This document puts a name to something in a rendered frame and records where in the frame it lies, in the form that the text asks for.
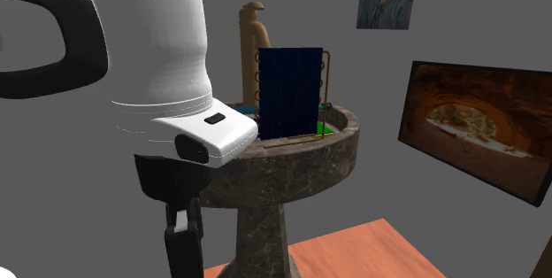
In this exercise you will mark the purple small thing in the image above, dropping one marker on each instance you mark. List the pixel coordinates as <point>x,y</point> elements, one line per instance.
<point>327,105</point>

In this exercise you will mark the teal flat thing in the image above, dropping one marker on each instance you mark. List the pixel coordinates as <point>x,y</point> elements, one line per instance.
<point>248,109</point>

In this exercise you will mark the dark blue copper-tube rack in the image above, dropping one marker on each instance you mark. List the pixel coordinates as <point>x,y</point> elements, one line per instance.
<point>289,91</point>

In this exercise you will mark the orange floor mat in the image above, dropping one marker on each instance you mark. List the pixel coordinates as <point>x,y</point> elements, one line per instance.
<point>366,255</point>

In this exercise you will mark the dark stone pedestal basin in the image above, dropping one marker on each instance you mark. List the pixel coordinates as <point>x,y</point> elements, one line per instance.
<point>276,173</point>

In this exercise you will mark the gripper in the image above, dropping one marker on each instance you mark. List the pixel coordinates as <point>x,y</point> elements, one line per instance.
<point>168,180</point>

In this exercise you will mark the black-framed cave landscape picture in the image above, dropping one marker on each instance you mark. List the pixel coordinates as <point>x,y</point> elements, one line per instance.
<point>474,130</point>

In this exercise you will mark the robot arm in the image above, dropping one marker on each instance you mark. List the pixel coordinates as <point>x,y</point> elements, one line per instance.
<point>164,52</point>

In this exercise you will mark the tan bird figure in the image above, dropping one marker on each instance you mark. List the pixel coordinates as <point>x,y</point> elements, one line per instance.
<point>250,52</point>

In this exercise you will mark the green flat thing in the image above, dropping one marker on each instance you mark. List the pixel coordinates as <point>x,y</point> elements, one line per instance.
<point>324,129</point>

